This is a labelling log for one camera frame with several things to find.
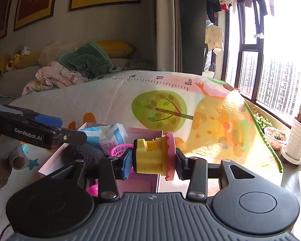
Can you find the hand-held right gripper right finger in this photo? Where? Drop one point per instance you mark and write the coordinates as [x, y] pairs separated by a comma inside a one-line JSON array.
[[180, 164]]

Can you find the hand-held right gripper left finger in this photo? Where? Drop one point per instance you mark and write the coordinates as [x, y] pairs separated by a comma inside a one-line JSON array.
[[126, 163]]

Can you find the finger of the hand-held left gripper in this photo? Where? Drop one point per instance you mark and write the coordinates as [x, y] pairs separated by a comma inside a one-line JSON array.
[[72, 135], [49, 121]]

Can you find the pink plastic basket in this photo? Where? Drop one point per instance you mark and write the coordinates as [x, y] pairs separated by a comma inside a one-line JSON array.
[[118, 150]]

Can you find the black plush toy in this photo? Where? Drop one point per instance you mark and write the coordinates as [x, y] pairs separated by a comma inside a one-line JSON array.
[[85, 153]]

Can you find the yellow toy with pink frill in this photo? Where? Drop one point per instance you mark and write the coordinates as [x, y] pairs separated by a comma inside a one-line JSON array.
[[148, 158]]

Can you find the pink cardboard box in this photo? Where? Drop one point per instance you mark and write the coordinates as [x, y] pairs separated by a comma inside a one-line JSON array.
[[140, 185]]

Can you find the white tube with brown end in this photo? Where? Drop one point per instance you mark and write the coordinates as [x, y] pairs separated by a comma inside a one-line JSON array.
[[18, 160]]

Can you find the blue and white plastic bag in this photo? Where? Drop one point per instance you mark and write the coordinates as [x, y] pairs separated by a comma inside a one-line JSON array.
[[107, 135]]

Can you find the magenta plastic toy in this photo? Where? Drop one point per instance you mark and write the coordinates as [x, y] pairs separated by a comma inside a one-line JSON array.
[[93, 189]]

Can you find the white floral cloth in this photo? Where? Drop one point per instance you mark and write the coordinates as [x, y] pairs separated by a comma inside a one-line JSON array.
[[37, 86]]

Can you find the pink patterned clothes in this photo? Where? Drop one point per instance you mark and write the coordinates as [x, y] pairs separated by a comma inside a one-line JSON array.
[[62, 75]]

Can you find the grey bed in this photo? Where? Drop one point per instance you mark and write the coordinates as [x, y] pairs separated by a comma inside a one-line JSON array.
[[15, 80]]

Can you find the printed play mat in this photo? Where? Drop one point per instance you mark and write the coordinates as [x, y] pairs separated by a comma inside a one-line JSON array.
[[115, 98]]

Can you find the long yellow pillow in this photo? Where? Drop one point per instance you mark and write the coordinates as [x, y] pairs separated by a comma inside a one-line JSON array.
[[28, 60]]

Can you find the yellow orange plush toy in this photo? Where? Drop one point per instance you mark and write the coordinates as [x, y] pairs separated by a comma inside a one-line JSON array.
[[12, 64]]

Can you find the beige pillow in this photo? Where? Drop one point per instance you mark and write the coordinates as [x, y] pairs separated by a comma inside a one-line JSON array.
[[55, 51]]

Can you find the small yellow pillow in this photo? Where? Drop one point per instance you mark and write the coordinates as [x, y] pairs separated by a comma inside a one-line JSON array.
[[2, 64]]

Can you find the green towel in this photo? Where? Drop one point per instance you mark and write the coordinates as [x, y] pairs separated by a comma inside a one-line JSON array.
[[90, 60]]

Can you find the white plush toy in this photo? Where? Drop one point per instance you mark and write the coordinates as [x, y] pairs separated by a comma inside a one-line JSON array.
[[25, 50]]

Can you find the green windowsill plant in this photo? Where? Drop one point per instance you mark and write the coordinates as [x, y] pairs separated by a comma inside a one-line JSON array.
[[260, 120]]

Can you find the yellow rectangular pillow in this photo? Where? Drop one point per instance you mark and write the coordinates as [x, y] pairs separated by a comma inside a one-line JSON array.
[[114, 49]]

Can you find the small pink flower pot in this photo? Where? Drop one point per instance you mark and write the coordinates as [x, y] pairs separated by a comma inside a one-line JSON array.
[[276, 138]]

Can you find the white ribbed vase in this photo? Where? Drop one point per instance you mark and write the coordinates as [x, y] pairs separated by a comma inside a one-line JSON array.
[[296, 140]]

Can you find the cream baby garment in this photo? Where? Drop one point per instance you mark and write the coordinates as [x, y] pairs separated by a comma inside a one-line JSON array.
[[214, 39]]

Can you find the dark green curtain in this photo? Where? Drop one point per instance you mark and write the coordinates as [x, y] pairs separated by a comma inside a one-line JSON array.
[[192, 27]]

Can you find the beige curtain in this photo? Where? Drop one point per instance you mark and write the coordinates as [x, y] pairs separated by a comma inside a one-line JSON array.
[[165, 25]]

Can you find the dark hanging garment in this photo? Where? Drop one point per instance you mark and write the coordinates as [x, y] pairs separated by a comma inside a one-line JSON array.
[[213, 10]]

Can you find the black hanging trousers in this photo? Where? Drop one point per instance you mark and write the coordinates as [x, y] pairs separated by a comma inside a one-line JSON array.
[[264, 7]]

